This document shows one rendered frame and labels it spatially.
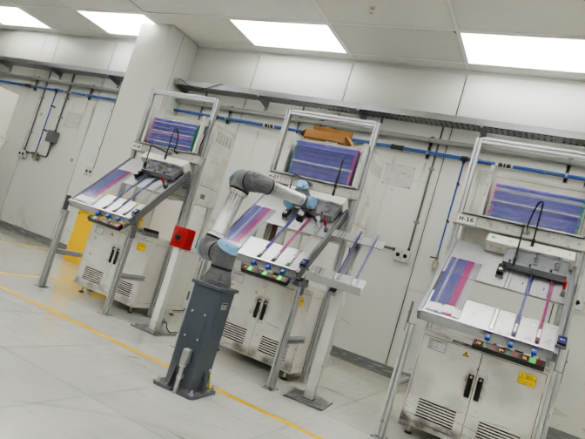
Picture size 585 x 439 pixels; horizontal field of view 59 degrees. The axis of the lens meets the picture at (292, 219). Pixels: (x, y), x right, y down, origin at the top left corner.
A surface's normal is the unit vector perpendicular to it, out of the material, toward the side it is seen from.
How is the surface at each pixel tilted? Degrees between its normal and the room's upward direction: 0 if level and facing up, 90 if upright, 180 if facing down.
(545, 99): 90
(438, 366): 90
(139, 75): 90
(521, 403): 90
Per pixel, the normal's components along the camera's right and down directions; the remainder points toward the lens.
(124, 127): -0.43, -0.19
